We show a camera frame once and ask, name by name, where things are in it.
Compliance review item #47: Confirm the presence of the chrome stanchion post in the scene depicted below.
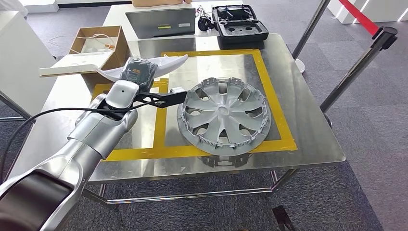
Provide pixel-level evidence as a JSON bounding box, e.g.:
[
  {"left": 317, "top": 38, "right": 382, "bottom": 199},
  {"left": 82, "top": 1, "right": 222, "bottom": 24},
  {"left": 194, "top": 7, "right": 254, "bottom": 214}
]
[
  {"left": 292, "top": 0, "right": 332, "bottom": 73},
  {"left": 319, "top": 26, "right": 398, "bottom": 128}
]

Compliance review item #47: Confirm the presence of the stainless steel table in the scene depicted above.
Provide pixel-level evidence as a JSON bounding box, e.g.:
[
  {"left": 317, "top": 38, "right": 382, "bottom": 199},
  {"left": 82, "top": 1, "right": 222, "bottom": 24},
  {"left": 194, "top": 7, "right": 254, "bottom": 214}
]
[{"left": 0, "top": 90, "right": 33, "bottom": 123}]

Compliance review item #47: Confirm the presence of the cardboard box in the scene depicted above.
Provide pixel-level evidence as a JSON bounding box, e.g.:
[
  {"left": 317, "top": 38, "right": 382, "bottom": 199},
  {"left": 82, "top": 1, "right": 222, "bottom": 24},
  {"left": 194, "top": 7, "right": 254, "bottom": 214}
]
[{"left": 38, "top": 25, "right": 131, "bottom": 78}]

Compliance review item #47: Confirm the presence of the grey wheel hubcap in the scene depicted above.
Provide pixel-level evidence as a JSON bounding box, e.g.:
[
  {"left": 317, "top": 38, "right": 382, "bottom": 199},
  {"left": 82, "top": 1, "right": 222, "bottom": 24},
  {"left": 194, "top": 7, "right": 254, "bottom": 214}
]
[{"left": 177, "top": 77, "right": 272, "bottom": 157}]

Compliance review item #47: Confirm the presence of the black cable bundle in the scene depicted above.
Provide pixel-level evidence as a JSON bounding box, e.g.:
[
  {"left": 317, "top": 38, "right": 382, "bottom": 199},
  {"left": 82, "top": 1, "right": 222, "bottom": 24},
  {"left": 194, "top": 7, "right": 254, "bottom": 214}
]
[{"left": 197, "top": 5, "right": 217, "bottom": 32}]

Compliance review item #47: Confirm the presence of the grey laptop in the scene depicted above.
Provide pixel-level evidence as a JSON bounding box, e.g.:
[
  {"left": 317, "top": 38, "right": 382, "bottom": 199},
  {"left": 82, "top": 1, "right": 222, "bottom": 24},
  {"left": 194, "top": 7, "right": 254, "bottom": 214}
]
[{"left": 125, "top": 8, "right": 196, "bottom": 39}]

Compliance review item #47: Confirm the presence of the white curved plastic part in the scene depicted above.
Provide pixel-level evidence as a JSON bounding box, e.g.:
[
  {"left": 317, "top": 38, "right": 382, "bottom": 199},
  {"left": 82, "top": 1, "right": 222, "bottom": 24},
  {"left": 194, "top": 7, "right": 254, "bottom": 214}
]
[{"left": 95, "top": 54, "right": 189, "bottom": 83}]

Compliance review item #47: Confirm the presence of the white desk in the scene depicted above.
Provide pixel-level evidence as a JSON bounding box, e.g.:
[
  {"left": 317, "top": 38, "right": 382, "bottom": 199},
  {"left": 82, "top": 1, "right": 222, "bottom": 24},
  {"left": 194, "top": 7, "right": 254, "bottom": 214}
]
[{"left": 102, "top": 0, "right": 244, "bottom": 40}]

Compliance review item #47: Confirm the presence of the stainless steel workbench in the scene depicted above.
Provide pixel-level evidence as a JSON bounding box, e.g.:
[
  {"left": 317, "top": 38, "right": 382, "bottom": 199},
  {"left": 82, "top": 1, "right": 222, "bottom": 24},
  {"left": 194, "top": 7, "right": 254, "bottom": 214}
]
[{"left": 6, "top": 33, "right": 346, "bottom": 208}]

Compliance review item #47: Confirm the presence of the large yellow tape frame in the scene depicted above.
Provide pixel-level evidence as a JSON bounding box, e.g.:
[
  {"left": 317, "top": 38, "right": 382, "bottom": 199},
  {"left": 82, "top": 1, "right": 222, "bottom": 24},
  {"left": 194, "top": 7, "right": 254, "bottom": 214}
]
[{"left": 153, "top": 49, "right": 298, "bottom": 157}]

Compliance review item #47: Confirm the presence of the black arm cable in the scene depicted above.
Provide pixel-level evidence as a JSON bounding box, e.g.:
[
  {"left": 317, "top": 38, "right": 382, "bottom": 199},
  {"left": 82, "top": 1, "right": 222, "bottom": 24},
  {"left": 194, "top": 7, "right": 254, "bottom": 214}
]
[{"left": 0, "top": 101, "right": 153, "bottom": 184}]

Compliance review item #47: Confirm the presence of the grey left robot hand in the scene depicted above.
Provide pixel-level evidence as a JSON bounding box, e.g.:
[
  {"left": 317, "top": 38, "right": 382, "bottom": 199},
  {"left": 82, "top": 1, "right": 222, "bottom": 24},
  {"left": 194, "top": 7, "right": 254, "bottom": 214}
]
[{"left": 120, "top": 57, "right": 159, "bottom": 91}]

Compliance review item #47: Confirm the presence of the black case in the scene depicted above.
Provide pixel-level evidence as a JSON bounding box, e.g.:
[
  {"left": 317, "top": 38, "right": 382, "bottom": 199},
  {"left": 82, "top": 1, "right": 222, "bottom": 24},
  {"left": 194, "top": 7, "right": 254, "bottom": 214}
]
[{"left": 211, "top": 4, "right": 269, "bottom": 50}]

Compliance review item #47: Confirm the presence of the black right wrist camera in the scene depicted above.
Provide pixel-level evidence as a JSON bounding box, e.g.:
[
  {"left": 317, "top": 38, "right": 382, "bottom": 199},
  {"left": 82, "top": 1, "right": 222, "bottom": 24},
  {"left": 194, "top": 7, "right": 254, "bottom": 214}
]
[{"left": 272, "top": 205, "right": 295, "bottom": 231}]

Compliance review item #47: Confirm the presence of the red barrier belt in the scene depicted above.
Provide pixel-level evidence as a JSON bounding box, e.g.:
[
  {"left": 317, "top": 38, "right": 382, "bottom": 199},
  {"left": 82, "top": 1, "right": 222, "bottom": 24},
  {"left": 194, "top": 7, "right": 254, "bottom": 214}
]
[{"left": 338, "top": 0, "right": 380, "bottom": 36}]

